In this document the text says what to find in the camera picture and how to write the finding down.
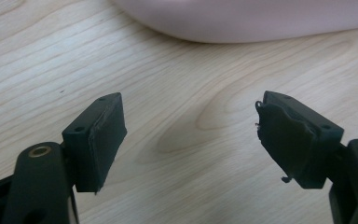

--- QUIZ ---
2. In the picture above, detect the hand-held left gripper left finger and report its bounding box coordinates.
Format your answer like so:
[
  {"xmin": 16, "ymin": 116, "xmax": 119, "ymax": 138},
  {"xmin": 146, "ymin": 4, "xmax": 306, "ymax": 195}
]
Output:
[{"xmin": 61, "ymin": 91, "xmax": 128, "ymax": 195}]

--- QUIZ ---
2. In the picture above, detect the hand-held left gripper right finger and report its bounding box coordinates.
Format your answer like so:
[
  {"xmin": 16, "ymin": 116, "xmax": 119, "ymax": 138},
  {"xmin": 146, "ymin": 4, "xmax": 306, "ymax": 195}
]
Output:
[{"xmin": 255, "ymin": 90, "xmax": 345, "ymax": 189}]

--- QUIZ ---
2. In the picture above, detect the pale pink bowl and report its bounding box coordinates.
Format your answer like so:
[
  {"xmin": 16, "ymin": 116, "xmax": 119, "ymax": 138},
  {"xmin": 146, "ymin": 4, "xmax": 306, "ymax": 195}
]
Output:
[{"xmin": 111, "ymin": 0, "xmax": 358, "ymax": 44}]

